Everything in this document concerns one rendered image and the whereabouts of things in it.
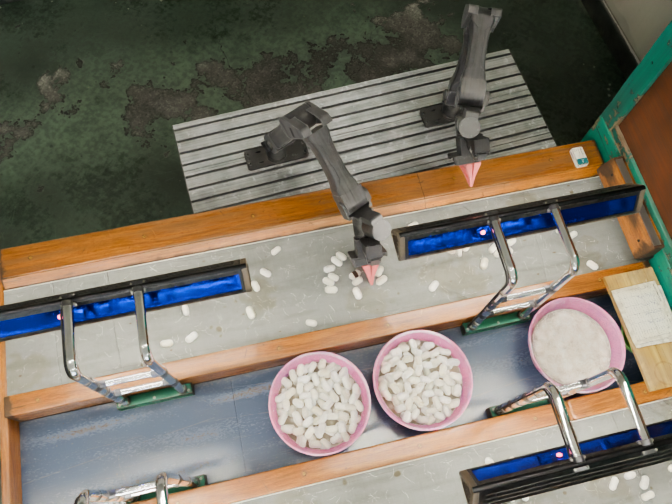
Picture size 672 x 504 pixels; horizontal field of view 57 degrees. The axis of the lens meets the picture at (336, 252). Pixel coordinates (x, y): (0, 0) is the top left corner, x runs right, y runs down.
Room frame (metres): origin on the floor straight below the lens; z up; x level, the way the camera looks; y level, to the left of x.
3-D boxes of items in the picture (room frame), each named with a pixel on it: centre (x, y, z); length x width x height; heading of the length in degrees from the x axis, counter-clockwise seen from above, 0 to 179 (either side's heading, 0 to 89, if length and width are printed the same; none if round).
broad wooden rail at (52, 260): (0.80, 0.07, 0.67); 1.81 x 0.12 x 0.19; 108
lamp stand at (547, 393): (0.22, -0.58, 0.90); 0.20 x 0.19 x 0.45; 108
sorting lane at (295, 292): (0.60, 0.00, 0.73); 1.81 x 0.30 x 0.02; 108
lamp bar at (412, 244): (0.68, -0.43, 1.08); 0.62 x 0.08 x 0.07; 108
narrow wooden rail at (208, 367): (0.43, -0.06, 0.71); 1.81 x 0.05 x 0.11; 108
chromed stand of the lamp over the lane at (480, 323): (0.60, -0.45, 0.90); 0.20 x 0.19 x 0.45; 108
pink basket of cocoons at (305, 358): (0.24, 0.00, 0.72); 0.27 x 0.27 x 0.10
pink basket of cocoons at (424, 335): (0.33, -0.26, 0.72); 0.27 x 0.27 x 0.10
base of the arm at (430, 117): (1.24, -0.33, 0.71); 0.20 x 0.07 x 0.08; 112
